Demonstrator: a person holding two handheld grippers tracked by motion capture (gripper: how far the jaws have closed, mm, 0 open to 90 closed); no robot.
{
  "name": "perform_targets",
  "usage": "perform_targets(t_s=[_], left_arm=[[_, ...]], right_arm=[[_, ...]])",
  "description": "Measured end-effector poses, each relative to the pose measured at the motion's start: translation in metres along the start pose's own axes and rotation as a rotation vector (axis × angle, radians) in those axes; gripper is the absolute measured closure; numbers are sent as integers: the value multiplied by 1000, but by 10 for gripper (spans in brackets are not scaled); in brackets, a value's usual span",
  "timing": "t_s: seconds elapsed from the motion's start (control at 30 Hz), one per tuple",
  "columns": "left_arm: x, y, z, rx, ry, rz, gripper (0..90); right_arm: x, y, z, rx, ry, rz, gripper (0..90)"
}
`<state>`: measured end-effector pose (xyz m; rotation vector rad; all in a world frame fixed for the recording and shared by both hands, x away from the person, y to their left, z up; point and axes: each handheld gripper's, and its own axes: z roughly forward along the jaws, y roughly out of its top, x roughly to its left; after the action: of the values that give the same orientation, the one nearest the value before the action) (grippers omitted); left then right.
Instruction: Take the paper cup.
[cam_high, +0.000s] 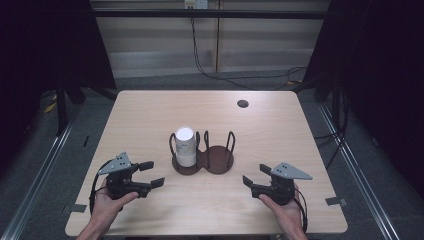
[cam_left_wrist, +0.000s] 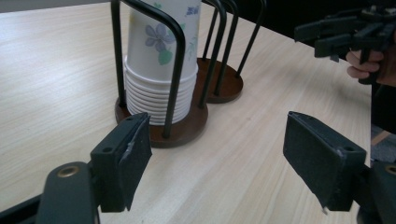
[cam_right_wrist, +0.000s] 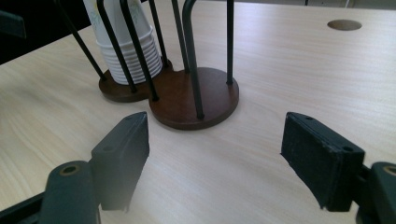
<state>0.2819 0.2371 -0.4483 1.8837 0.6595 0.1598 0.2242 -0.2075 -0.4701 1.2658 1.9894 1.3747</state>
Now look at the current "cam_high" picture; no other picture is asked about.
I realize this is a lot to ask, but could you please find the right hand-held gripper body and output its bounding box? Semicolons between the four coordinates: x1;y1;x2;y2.
250;162;314;206

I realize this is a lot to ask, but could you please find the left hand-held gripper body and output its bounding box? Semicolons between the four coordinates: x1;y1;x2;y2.
98;151;153;201

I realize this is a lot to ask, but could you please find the dark brown double cup holder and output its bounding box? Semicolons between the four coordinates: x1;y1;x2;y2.
168;130;236;176

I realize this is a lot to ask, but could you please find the plain white paper cup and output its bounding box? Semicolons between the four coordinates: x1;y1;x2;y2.
175;126;196;156

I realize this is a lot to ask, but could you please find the person's left hand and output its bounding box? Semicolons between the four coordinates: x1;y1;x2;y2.
92;179;139;223

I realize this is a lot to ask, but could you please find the person's right hand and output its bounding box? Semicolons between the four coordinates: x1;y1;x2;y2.
258;184;307;231

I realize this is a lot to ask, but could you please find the grey tape strip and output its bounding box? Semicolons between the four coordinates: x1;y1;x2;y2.
61;203;88;214
325;196;348;207

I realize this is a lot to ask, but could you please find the black metal stand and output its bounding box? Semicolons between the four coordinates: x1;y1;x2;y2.
329;73;344;134
54;76;86;136

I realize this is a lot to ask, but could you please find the dark curtain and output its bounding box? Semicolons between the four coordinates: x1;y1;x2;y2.
0;0;118;168
301;0;424;201

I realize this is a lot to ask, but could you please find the black horizontal metal bar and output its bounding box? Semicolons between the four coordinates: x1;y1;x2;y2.
91;8;329;20

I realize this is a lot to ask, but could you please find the left hand-held gripper black cable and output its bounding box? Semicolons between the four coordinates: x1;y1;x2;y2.
88;159;113;216

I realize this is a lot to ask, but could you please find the hand-held gripper black cable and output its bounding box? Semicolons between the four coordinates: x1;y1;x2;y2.
293;188;309;234
88;159;113;216

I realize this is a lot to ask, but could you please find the right hand-held gripper black cable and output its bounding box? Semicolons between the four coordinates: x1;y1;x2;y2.
293;188;309;234

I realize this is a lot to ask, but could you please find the bundle of black cables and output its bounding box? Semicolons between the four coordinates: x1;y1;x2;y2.
313;96;351;171

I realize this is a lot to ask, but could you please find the metal floor rail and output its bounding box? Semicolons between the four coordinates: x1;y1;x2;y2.
0;103;84;240
316;99;401;240

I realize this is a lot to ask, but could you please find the long black floor cable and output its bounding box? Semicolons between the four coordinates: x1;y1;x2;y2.
189;8;309;92

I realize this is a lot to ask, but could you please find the white wall power outlet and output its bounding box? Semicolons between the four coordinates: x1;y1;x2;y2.
184;0;209;10

